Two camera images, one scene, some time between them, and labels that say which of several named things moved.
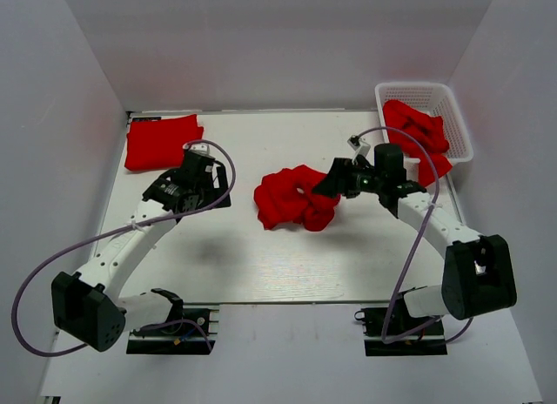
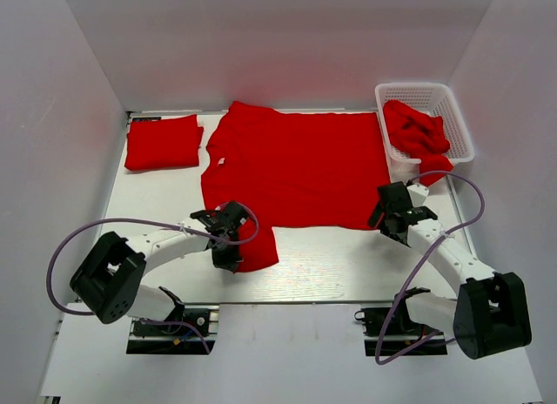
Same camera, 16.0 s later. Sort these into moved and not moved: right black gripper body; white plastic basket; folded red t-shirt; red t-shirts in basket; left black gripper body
Moved: right black gripper body; left black gripper body
Not moved: white plastic basket; red t-shirts in basket; folded red t-shirt
